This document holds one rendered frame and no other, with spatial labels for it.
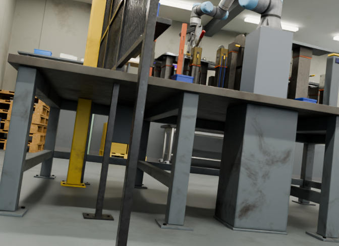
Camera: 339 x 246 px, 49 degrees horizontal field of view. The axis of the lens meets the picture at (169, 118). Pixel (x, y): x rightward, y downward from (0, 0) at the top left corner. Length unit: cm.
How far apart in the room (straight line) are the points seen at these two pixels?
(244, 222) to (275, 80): 78
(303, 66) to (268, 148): 81
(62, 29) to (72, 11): 49
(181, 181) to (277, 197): 54
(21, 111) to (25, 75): 16
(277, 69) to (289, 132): 36
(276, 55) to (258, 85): 20
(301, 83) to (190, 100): 100
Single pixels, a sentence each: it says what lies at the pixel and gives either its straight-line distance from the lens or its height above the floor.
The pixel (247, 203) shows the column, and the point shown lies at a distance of 200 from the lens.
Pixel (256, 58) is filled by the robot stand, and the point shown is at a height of 92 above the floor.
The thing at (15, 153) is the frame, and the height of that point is 27.
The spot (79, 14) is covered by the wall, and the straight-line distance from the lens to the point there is 878.
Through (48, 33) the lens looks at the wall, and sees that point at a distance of 869.
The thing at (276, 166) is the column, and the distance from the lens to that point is 205.
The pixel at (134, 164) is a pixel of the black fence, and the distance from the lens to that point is 121.
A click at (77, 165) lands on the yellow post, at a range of 288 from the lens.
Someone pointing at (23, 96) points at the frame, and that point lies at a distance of 178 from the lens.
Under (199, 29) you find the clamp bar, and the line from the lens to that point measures 254.
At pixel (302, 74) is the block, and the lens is 262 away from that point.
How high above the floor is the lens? 38
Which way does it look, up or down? 4 degrees up
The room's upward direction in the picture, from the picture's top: 7 degrees clockwise
